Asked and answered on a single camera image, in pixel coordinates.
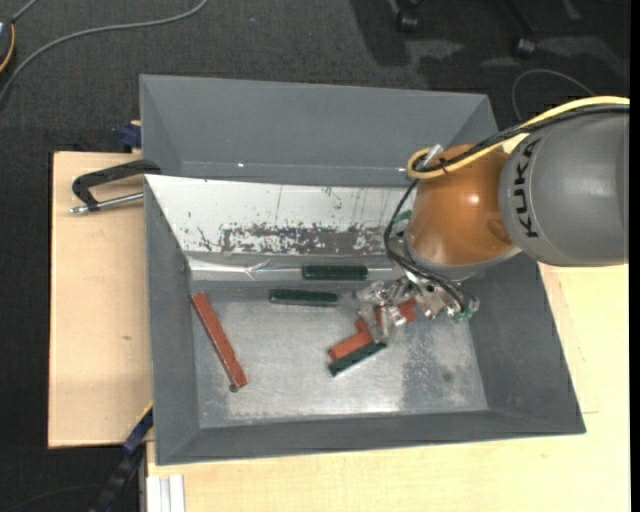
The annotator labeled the dark green flat block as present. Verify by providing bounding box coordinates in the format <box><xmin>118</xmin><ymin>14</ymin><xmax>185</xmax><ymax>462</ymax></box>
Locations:
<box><xmin>301</xmin><ymin>264</ymin><xmax>369</xmax><ymax>282</ymax></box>
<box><xmin>327</xmin><ymin>341</ymin><xmax>388</xmax><ymax>378</ymax></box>
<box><xmin>269</xmin><ymin>288</ymin><xmax>340</xmax><ymax>308</ymax></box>

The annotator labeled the red-brown block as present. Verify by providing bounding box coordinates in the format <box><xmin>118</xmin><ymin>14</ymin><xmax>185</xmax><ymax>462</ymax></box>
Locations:
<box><xmin>190</xmin><ymin>291</ymin><xmax>249</xmax><ymax>393</ymax></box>
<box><xmin>355</xmin><ymin>298</ymin><xmax>419</xmax><ymax>337</ymax></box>
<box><xmin>327</xmin><ymin>330</ymin><xmax>382</xmax><ymax>360</ymax></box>

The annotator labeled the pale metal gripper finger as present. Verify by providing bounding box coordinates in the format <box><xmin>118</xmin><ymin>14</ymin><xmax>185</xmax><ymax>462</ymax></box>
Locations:
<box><xmin>372</xmin><ymin>304</ymin><xmax>407</xmax><ymax>342</ymax></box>
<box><xmin>355</xmin><ymin>281</ymin><xmax>390</xmax><ymax>322</ymax></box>

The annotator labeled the grey metal bin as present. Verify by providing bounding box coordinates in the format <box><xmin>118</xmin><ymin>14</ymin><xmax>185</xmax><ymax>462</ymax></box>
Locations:
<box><xmin>138</xmin><ymin>73</ymin><xmax>587</xmax><ymax>466</ymax></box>

